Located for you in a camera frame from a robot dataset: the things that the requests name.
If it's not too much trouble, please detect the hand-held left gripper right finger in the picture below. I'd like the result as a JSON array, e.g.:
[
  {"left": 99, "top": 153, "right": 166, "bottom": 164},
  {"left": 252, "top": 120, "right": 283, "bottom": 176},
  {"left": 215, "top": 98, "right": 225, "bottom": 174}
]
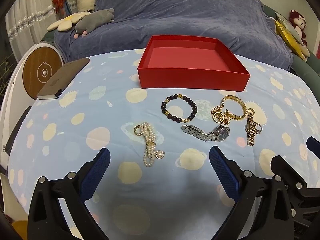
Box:
[{"left": 209, "top": 146, "right": 293, "bottom": 240}]

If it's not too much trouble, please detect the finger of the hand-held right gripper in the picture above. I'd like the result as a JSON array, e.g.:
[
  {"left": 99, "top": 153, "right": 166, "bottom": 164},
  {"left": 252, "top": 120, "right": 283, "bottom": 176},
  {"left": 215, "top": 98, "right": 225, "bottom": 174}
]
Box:
[
  {"left": 270, "top": 155, "right": 320, "bottom": 228},
  {"left": 306, "top": 137, "right": 320, "bottom": 153}
]

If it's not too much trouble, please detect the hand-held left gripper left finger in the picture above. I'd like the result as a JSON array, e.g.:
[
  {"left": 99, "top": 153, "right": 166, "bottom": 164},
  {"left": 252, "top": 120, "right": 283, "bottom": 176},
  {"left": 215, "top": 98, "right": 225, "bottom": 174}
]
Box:
[{"left": 27, "top": 147, "right": 111, "bottom": 240}]

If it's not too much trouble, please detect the silver wristwatch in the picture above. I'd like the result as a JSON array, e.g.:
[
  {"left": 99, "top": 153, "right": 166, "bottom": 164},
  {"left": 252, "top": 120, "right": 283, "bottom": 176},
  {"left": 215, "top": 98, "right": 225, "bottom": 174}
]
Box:
[{"left": 181, "top": 124, "right": 230, "bottom": 142}]

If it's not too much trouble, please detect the gold wristwatch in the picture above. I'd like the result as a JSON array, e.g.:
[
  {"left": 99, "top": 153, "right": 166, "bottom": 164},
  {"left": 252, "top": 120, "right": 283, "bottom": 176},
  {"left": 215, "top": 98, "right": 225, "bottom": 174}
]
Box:
[{"left": 245, "top": 107, "right": 258, "bottom": 147}]

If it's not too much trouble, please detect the gold pendant necklace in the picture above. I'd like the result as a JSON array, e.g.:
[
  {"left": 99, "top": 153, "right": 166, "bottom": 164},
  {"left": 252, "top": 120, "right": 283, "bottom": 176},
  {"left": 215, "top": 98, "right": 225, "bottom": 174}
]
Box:
[{"left": 211, "top": 106, "right": 232, "bottom": 125}]

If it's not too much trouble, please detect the pearl bracelet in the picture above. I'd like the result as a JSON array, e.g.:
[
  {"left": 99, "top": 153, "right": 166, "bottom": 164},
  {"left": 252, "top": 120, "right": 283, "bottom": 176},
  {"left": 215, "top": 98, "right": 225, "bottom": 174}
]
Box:
[{"left": 140, "top": 122, "right": 158, "bottom": 167}]

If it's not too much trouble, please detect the gold chain bracelet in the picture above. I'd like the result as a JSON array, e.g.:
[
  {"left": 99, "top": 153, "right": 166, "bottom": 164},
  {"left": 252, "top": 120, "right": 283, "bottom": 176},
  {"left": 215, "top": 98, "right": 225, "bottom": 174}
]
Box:
[{"left": 221, "top": 95, "right": 248, "bottom": 122}]

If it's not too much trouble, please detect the dark beaded bracelet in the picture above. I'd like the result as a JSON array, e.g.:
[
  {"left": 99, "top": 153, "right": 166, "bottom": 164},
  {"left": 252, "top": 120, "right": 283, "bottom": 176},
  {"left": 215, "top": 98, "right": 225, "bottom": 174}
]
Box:
[{"left": 161, "top": 94, "right": 198, "bottom": 124}]

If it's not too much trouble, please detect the red cardboard box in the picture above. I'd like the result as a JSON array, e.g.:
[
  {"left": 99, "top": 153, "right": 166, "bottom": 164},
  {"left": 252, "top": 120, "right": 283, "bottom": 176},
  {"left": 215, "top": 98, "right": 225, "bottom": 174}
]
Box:
[{"left": 137, "top": 35, "right": 251, "bottom": 91}]

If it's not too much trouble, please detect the light blue planet tablecloth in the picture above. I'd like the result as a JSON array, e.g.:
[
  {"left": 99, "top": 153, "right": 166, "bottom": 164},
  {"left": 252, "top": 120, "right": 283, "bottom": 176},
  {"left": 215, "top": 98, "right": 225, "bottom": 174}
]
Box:
[{"left": 7, "top": 47, "right": 320, "bottom": 240}]

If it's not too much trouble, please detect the green sofa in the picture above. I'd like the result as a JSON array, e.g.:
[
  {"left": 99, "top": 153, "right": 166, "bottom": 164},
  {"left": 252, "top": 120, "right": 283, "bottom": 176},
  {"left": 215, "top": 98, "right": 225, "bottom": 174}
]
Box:
[{"left": 260, "top": 4, "right": 320, "bottom": 80}]

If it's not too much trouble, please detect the gold cushion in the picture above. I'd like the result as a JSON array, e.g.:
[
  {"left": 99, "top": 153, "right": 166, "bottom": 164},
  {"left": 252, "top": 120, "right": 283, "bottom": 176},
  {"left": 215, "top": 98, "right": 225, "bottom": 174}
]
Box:
[{"left": 274, "top": 19, "right": 307, "bottom": 60}]

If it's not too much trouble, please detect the round wooden charger table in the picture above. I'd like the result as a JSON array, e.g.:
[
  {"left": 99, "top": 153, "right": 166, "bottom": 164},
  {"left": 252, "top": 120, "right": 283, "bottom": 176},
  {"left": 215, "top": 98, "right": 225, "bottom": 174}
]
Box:
[{"left": 0, "top": 42, "right": 67, "bottom": 180}]

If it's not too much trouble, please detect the red monkey plush toy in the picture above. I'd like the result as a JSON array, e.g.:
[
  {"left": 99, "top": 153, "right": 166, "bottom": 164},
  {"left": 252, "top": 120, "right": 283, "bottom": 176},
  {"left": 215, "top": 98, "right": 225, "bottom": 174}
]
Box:
[{"left": 289, "top": 9, "right": 308, "bottom": 47}]

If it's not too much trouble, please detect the grey cushion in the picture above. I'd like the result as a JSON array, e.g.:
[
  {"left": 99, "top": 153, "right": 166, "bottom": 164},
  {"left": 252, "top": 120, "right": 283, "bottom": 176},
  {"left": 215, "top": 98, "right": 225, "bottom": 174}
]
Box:
[{"left": 275, "top": 11, "right": 303, "bottom": 43}]

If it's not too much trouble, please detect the grey plush toy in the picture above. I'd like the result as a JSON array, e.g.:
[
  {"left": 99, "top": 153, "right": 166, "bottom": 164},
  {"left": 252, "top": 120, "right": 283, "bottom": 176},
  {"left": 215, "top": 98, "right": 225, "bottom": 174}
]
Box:
[{"left": 74, "top": 8, "right": 115, "bottom": 39}]

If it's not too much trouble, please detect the cream flower pillow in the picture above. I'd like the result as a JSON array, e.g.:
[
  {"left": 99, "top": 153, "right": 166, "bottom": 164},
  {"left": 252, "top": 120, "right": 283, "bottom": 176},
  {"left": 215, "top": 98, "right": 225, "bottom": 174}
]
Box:
[{"left": 47, "top": 11, "right": 92, "bottom": 32}]

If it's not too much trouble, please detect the blue velvet blanket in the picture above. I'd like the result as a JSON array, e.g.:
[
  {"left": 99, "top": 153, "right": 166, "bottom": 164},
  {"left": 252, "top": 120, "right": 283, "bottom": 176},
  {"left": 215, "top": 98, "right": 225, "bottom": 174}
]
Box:
[{"left": 54, "top": 0, "right": 293, "bottom": 71}]

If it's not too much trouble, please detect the silver bead garland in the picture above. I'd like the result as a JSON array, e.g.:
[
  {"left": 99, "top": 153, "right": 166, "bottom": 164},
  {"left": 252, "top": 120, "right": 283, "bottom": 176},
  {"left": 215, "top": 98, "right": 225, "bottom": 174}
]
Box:
[{"left": 9, "top": 4, "right": 75, "bottom": 39}]

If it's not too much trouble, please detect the red bow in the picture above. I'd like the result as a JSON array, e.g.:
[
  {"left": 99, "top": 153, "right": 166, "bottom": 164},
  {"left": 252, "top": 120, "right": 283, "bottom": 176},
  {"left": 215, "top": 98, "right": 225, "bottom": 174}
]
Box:
[{"left": 52, "top": 0, "right": 67, "bottom": 12}]

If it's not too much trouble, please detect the white sheer curtain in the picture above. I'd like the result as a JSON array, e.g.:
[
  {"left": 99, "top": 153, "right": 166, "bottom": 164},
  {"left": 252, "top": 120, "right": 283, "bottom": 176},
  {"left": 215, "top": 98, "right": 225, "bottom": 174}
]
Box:
[{"left": 5, "top": 0, "right": 65, "bottom": 63}]

